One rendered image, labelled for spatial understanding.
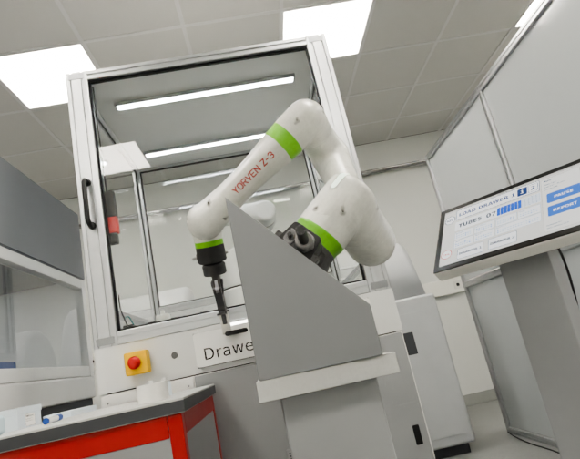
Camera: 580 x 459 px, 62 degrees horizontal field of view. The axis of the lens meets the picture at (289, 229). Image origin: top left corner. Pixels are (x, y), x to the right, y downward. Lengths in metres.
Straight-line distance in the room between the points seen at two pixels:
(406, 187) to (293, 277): 4.38
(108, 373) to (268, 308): 0.87
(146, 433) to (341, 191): 0.66
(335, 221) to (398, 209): 4.12
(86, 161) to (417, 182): 4.00
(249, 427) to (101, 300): 0.65
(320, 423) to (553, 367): 0.92
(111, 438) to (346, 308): 0.55
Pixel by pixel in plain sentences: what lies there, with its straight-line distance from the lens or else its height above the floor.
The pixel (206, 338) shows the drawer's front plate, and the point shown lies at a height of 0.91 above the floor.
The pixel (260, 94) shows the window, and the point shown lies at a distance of 1.95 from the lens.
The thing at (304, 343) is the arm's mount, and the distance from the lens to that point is 0.98.
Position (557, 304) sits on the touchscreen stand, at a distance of 1.72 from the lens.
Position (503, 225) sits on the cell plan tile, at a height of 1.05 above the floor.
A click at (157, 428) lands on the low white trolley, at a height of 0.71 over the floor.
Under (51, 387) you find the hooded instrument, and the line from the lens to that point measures 2.29.
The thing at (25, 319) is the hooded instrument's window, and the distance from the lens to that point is 2.20.
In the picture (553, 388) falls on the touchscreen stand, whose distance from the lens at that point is 1.77.
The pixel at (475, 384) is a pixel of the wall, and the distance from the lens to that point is 5.19.
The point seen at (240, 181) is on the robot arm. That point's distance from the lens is 1.41.
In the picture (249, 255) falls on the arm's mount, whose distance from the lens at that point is 1.00.
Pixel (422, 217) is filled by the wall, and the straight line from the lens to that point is 5.25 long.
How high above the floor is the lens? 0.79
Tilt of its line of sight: 14 degrees up
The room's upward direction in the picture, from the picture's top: 12 degrees counter-clockwise
